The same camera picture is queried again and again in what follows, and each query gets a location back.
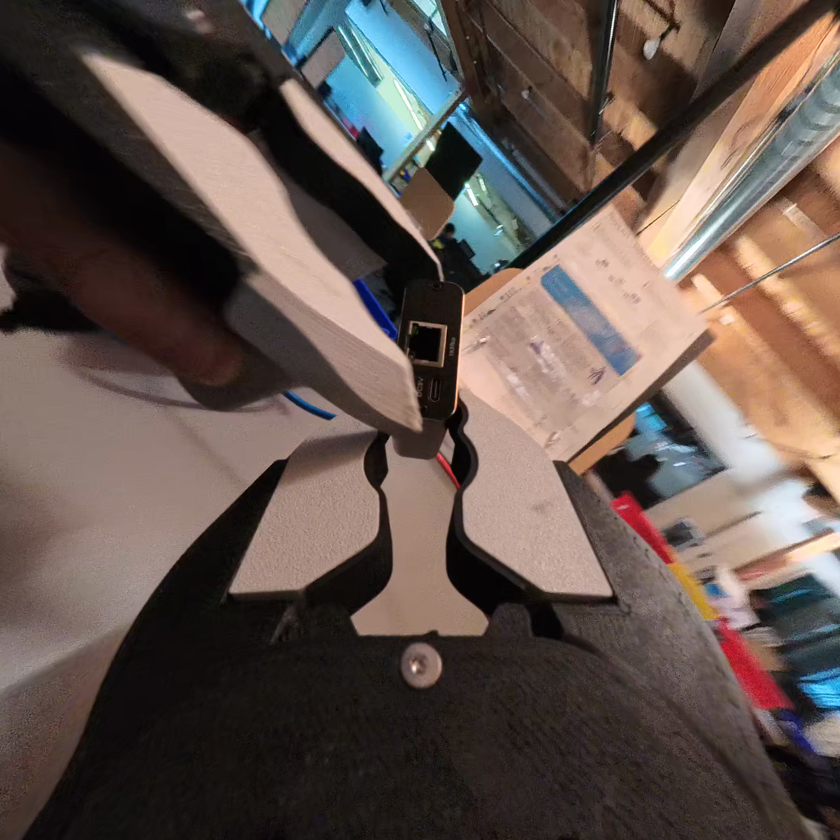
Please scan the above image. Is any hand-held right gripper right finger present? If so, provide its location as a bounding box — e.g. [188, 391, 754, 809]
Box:
[451, 392, 616, 619]

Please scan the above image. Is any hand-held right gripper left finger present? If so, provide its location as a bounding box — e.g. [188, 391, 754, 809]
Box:
[228, 430, 395, 616]

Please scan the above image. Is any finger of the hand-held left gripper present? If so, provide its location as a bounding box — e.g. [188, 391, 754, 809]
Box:
[84, 52, 425, 435]
[259, 79, 446, 329]

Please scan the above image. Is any blue storage bin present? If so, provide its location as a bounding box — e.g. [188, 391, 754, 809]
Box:
[353, 279, 400, 339]

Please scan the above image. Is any black network splitter box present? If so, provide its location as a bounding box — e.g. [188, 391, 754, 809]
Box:
[392, 281, 466, 460]

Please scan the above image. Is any grey desk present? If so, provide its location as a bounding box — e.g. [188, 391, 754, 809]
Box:
[0, 325, 490, 723]

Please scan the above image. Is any person's left hand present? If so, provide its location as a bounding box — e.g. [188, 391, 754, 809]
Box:
[0, 141, 263, 408]

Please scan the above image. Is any black monitor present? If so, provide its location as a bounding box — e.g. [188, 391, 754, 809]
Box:
[425, 123, 483, 201]

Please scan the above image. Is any printed instruction sheet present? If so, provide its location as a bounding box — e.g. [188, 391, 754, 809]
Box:
[462, 206, 710, 460]

